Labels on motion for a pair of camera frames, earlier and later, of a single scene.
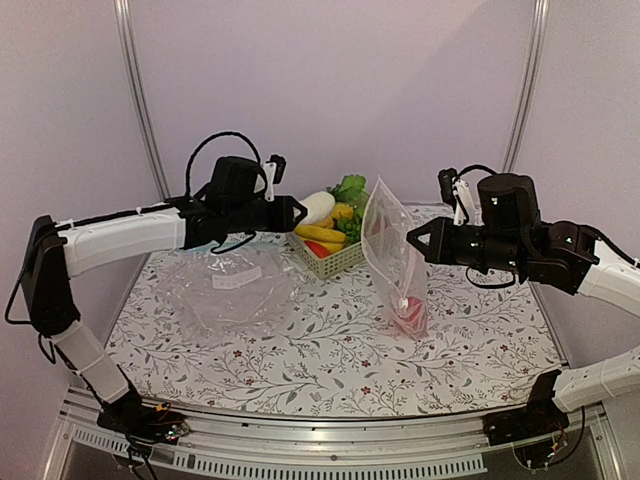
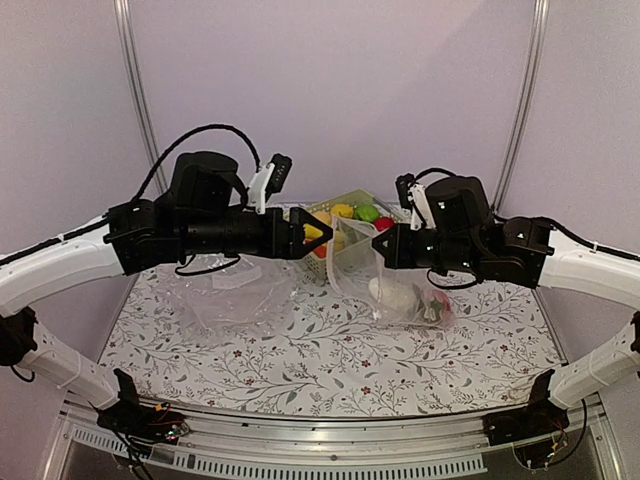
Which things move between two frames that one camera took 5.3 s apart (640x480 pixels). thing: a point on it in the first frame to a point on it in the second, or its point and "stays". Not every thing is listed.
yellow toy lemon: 344,209 stays
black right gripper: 439,250 to 397,257
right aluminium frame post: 531,85 stays
